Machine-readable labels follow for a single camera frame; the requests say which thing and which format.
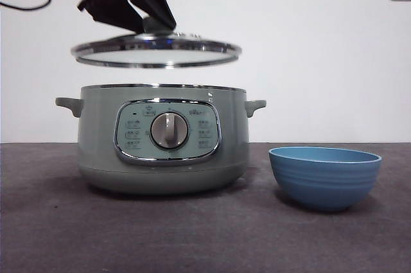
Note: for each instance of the glass lid with green knob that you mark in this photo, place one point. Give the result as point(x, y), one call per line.
point(154, 56)

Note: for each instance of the green electric steamer pot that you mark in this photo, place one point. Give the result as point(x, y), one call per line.
point(96, 141)

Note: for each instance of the blue ribbed bowl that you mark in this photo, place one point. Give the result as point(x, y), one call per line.
point(324, 183)

